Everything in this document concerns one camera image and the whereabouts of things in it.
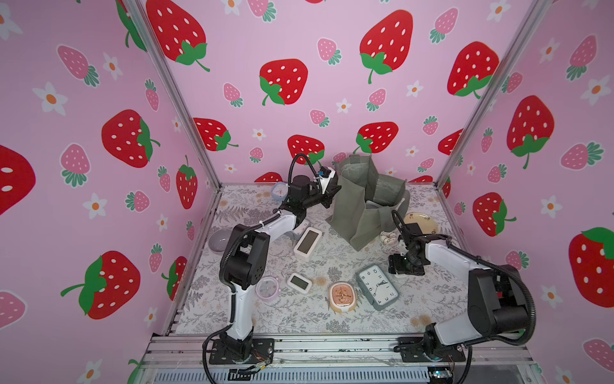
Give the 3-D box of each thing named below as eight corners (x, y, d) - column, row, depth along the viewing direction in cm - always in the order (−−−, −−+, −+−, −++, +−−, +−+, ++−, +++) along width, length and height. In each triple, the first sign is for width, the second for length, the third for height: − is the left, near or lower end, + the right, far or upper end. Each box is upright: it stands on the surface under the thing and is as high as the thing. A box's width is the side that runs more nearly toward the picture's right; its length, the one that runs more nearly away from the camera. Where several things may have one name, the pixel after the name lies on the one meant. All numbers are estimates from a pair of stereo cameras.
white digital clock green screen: (292, 255, 97) (292, 250, 94) (308, 231, 105) (307, 225, 102) (308, 262, 95) (308, 257, 92) (322, 237, 103) (322, 231, 100)
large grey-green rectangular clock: (376, 313, 83) (378, 310, 81) (353, 277, 92) (354, 273, 89) (398, 299, 86) (401, 296, 84) (373, 266, 95) (375, 262, 92)
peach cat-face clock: (330, 312, 84) (330, 309, 81) (329, 285, 90) (329, 282, 87) (356, 312, 84) (357, 309, 81) (353, 285, 90) (354, 281, 87)
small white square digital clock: (285, 284, 90) (285, 281, 88) (292, 274, 93) (291, 270, 90) (307, 295, 87) (307, 292, 85) (313, 284, 90) (313, 281, 88)
